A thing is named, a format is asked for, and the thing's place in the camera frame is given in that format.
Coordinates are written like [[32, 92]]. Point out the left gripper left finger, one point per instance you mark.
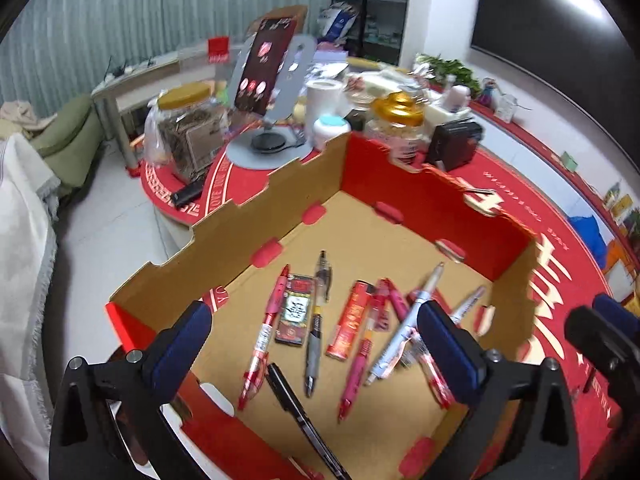
[[172, 353]]

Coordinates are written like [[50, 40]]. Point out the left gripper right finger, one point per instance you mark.
[[456, 353]]

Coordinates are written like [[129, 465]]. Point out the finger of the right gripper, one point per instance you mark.
[[615, 313]]

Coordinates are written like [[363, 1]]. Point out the clear white label pen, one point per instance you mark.
[[465, 306]]

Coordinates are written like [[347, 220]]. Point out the white blue patterned pen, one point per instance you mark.
[[387, 360]]

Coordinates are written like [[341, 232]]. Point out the clear red gel pen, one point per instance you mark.
[[254, 375]]

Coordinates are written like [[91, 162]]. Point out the red pen pink barrel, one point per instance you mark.
[[415, 351]]

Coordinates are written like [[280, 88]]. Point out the red pen pink grip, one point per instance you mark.
[[377, 321]]

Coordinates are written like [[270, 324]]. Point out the red cylindrical tube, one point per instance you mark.
[[348, 325]]

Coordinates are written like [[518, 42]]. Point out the black marker pen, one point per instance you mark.
[[289, 403]]

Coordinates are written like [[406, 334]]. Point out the patterned rectangular card pack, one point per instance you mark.
[[295, 310]]

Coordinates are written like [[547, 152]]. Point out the grey grip pen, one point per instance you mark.
[[322, 285]]

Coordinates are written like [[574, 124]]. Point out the round red wedding rug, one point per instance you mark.
[[500, 259]]

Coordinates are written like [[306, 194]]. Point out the blue plastic bag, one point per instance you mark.
[[588, 230]]

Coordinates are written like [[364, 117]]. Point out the red cardboard fruit box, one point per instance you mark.
[[325, 309]]

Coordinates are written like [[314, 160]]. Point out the black radio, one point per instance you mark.
[[453, 145]]

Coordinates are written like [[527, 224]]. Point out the white blanket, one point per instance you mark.
[[29, 207]]

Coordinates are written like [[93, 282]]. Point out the yellow lid plastic jar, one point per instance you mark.
[[193, 126]]

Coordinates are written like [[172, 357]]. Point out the green sofa cushion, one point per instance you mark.
[[69, 144]]

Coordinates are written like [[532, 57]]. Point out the grey phone stand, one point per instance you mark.
[[271, 141]]

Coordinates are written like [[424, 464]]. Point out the small doll figurine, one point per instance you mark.
[[489, 93]]

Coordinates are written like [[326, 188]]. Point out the gold lid glass jar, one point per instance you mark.
[[397, 120]]

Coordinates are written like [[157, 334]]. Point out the white mug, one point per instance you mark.
[[456, 98]]

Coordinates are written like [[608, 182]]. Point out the white side table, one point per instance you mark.
[[119, 97]]

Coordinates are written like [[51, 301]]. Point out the green potted plant left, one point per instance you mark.
[[437, 69]]

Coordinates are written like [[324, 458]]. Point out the large black tv screen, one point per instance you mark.
[[572, 45]]

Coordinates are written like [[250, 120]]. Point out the white toilet paper roll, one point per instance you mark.
[[323, 96]]

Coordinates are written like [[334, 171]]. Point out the smartphone on stand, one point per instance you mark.
[[261, 69]]

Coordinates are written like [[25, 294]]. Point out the brown chair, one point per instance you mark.
[[298, 13]]

